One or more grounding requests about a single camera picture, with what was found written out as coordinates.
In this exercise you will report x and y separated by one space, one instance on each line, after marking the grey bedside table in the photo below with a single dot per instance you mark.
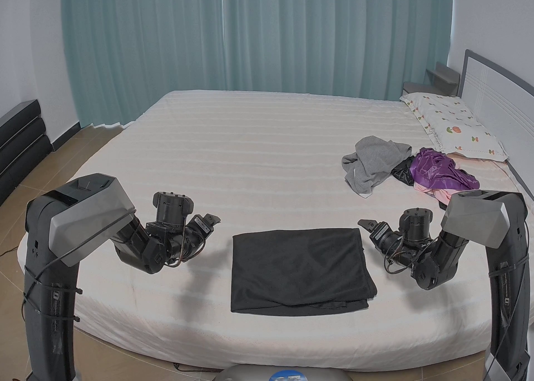
440 75

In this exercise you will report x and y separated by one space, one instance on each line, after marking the white printed pillow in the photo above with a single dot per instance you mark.
454 121

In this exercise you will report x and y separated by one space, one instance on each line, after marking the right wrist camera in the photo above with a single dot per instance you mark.
416 223

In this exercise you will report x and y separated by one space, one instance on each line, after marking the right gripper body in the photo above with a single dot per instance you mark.
386 237

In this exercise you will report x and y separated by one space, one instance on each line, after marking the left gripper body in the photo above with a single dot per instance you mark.
198 233

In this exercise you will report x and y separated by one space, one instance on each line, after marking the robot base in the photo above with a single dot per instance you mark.
242 374

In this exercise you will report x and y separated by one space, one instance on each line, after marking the black shiny garment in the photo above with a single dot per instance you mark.
402 173

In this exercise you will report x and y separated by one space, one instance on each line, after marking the blue-green curtain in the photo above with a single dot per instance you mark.
146 37
333 25

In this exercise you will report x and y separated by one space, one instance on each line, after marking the purple garment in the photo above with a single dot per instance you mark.
429 166

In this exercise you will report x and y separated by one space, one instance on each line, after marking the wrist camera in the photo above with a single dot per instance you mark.
171 208
416 223

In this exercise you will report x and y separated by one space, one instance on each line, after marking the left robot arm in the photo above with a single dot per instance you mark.
83 204

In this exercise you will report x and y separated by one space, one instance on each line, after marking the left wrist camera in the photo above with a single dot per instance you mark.
171 208

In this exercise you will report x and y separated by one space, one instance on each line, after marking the pink garment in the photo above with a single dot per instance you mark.
442 194

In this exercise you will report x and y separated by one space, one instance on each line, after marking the black chest of drawers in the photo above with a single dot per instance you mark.
21 141

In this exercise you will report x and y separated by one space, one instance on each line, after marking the bed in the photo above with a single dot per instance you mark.
250 141

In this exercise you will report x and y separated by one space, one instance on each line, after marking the black T-shirt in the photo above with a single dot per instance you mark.
300 266

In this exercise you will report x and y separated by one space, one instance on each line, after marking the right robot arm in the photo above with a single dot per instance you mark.
479 216

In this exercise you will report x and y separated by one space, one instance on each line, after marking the grey garment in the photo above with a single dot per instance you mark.
371 158

